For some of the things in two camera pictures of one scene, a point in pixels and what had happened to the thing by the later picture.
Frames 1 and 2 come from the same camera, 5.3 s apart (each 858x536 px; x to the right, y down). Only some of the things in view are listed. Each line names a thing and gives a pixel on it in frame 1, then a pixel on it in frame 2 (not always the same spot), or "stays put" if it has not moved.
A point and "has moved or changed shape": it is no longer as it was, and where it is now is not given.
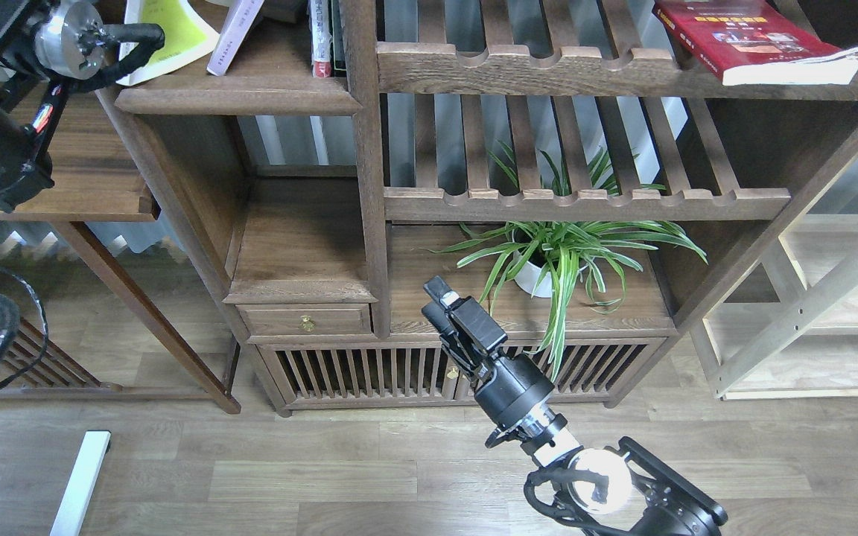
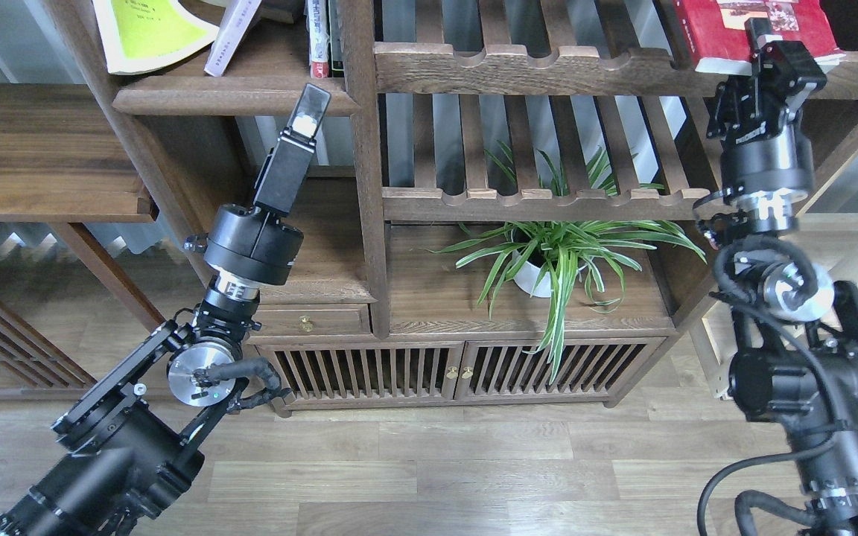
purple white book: [240, 15] stays put
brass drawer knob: [307, 324] stays put
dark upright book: [337, 38] stays put
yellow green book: [187, 36] has moved or changed shape
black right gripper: [506, 388] -> [766, 155]
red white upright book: [319, 16] stays put
